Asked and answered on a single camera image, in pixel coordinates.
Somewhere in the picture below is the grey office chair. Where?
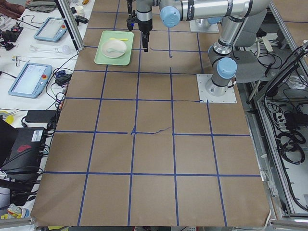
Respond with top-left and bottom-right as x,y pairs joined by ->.
231,6 -> 269,84

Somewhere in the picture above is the yellow plastic fork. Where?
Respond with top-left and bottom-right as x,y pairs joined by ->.
109,38 -> 128,41

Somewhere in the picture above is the black computer box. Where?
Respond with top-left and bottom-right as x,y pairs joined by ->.
0,120 -> 47,180

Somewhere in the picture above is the black power adapter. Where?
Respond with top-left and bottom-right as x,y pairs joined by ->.
25,110 -> 56,123

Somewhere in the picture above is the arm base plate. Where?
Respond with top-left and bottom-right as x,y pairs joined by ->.
196,74 -> 237,103
189,17 -> 222,34

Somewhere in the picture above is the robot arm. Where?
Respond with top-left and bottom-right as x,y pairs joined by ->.
127,0 -> 270,97

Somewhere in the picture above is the light green tray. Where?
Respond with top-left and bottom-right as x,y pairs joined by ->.
94,30 -> 134,66

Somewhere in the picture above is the white light bulb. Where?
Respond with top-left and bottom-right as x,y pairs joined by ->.
54,45 -> 71,55

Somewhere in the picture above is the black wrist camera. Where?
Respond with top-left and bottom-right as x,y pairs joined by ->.
127,12 -> 138,31

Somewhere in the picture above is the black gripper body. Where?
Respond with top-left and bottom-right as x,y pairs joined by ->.
138,20 -> 153,49

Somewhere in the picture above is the white round plate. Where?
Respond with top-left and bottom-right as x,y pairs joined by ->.
101,40 -> 127,59

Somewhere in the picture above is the blue teach pendant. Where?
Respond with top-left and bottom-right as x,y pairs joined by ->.
34,17 -> 67,42
8,62 -> 52,99

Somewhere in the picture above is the aluminium frame post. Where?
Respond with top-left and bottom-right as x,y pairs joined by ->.
55,0 -> 84,51

